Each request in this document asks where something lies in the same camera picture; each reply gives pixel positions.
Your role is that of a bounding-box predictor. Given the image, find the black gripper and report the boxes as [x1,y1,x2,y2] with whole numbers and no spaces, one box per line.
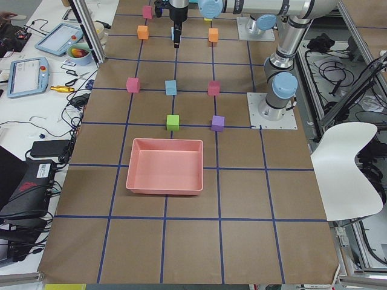
[154,0,189,48]

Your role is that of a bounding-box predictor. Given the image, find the teach pendant tablet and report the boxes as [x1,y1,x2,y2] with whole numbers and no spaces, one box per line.
[34,23,83,56]
[7,57,49,98]

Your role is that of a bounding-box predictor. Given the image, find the pink plastic tray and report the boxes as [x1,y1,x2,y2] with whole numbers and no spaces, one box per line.
[126,138,204,196]

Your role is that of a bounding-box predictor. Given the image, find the orange block far side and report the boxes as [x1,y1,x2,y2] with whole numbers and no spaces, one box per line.
[137,25,149,40]

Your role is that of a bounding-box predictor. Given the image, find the pink block far left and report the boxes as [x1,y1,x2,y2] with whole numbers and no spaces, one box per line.
[126,77,141,93]

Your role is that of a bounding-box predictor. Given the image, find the teach pendant tablet near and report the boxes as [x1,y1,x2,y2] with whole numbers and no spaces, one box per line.
[7,57,49,98]

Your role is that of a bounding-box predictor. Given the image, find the white chair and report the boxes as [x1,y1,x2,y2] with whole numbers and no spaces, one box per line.
[311,122,383,221]

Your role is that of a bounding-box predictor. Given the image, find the pink block far right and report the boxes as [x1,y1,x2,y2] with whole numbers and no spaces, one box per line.
[142,5,153,19]

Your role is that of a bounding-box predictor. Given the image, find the scissors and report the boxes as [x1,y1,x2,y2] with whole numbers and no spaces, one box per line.
[65,69,88,87]

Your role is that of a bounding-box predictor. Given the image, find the blue bowl with fruit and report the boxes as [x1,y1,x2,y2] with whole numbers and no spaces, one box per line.
[67,43,93,66]

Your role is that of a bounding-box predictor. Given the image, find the black power adapter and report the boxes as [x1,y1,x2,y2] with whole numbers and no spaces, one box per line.
[30,140,70,158]

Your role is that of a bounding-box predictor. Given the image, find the beige bowl with lemon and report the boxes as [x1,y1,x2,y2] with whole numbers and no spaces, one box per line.
[93,22,108,45]

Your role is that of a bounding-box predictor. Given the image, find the pink block near base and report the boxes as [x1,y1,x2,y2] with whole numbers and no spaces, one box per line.
[207,80,220,96]

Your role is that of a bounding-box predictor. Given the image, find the teach pendant tablet far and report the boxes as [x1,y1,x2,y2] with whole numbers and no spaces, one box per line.
[34,23,83,56]

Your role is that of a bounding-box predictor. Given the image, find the black laptop bag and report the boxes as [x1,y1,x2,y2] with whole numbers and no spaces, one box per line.
[1,159,57,228]

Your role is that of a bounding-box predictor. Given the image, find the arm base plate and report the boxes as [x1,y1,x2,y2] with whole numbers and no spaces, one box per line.
[236,17,275,42]
[247,92,298,130]

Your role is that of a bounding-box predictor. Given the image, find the green foam block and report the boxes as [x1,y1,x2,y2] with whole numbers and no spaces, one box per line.
[166,114,180,131]

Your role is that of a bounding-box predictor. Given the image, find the aluminium frame post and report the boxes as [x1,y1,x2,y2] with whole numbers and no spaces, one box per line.
[69,0,105,65]

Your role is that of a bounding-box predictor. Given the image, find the orange block near bases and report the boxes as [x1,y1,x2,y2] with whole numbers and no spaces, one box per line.
[208,28,219,43]

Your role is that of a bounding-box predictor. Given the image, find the purple block left side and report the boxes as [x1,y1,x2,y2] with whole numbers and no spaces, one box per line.
[210,115,225,132]

